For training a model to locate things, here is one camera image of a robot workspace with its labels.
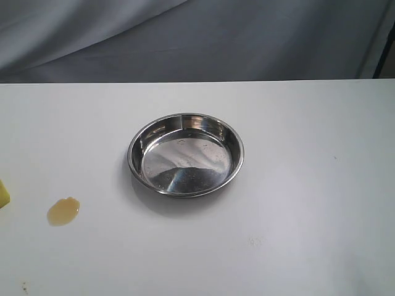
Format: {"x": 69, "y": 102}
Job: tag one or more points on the yellow sponge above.
{"x": 4, "y": 195}

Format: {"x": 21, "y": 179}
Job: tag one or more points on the amber liquid spill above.
{"x": 63, "y": 212}

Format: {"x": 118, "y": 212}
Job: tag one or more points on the stainless steel round pan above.
{"x": 185, "y": 155}

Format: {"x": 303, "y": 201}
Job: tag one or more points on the grey backdrop cloth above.
{"x": 190, "y": 41}

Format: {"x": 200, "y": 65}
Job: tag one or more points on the black stand pole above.
{"x": 384, "y": 53}

